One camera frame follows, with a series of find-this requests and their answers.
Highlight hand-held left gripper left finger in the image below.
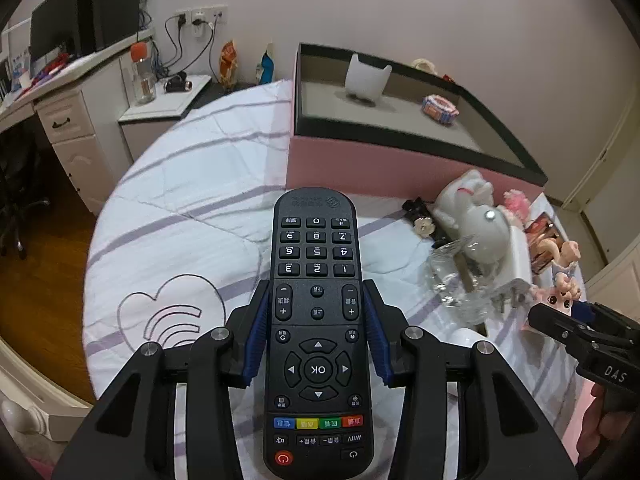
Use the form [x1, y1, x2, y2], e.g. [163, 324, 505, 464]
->
[52, 279, 271, 480]

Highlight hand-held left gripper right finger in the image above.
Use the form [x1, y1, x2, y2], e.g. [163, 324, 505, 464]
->
[362, 279, 581, 480]

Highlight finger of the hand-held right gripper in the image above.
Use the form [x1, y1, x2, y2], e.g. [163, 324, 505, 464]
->
[528, 301, 603, 361]
[593, 302, 640, 347]

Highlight pink pig figurine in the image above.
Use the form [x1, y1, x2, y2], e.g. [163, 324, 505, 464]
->
[534, 280, 577, 317]
[549, 239, 584, 283]

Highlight white power adapter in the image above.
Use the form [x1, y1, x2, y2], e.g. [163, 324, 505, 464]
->
[490, 224, 535, 317]

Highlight black remote control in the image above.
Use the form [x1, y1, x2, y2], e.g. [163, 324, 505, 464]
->
[263, 187, 376, 480]

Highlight white cat figurine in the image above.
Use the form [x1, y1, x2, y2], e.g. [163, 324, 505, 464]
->
[432, 169, 512, 267]

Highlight pink storage box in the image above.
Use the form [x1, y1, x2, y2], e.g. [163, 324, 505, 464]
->
[285, 42, 549, 207]

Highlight person's right hand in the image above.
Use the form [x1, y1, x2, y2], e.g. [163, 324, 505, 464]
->
[574, 384, 632, 467]

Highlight red-brown small box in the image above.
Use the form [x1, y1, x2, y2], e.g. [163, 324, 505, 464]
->
[524, 214, 557, 275]

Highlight pink flower figurine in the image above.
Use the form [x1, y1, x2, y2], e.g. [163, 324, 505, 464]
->
[502, 188, 532, 224]

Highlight white wardrobe door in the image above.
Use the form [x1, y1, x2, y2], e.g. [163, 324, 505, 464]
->
[562, 80, 640, 291]

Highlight pink building block figure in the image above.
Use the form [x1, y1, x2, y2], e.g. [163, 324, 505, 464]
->
[421, 94, 460, 126]

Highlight white nightstand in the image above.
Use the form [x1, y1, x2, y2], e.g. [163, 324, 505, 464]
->
[117, 74, 214, 162]

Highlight white cat-ear plastic holder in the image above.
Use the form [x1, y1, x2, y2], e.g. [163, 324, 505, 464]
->
[344, 53, 391, 106]

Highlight small black device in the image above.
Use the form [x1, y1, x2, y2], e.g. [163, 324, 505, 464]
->
[163, 74, 194, 94]

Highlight blue snack bag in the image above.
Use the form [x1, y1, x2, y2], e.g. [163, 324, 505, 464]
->
[256, 41, 276, 85]

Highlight black office chair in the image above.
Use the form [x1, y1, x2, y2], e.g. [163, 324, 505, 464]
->
[0, 130, 52, 261]

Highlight orange snack bag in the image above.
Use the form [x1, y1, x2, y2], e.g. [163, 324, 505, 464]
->
[218, 39, 240, 87]

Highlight clear bottle orange cap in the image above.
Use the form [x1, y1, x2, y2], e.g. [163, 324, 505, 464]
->
[128, 42, 158, 106]

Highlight white desk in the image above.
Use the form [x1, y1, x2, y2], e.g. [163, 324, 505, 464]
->
[0, 26, 157, 217]

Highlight black monitor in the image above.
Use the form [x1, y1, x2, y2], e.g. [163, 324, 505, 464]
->
[29, 0, 82, 65]

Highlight white bed frame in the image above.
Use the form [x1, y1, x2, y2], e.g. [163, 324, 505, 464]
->
[0, 337, 97, 443]

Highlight black power cable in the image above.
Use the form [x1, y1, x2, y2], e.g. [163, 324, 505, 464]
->
[163, 14, 217, 80]

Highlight white wall outlet strip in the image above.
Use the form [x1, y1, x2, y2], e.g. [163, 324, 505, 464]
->
[174, 5, 229, 29]

